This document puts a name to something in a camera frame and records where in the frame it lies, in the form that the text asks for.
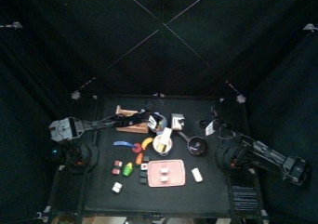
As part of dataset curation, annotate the black printed label plate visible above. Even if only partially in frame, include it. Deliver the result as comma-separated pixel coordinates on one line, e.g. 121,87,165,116
230,185,260,211

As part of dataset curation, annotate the orange toy carrot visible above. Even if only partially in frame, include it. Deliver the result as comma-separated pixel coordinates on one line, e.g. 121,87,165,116
133,152,145,166

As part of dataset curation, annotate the blue curved toy piece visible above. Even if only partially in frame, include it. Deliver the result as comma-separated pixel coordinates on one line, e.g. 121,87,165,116
113,140,135,149

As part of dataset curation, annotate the green yellow toy corn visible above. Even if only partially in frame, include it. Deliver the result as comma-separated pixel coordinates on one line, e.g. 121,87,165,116
121,162,135,178

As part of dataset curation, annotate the white oblong toy block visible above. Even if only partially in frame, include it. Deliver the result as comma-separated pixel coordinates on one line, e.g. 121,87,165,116
189,167,204,183

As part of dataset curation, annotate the white toy cleaver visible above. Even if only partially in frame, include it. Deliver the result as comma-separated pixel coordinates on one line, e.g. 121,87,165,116
156,126,173,152

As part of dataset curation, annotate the white small cube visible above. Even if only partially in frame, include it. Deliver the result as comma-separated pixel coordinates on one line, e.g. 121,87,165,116
111,181,124,194

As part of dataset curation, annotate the pink plastic tray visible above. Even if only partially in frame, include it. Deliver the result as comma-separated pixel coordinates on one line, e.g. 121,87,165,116
147,159,187,189

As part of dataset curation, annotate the wooden toy crate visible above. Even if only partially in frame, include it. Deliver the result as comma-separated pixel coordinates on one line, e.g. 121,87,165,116
115,104,149,135

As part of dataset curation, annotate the blue-grey toy bowl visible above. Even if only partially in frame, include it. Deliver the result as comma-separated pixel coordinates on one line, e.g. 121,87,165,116
148,112,168,133

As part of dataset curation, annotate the red toy slice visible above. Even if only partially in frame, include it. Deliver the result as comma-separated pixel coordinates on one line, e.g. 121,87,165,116
132,142,144,154

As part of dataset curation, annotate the dark toy frying pan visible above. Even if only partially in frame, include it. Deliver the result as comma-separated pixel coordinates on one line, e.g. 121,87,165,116
176,129,208,157

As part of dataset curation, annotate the dark pan lid with knob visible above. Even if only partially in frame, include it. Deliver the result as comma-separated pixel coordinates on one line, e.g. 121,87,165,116
187,137,207,155

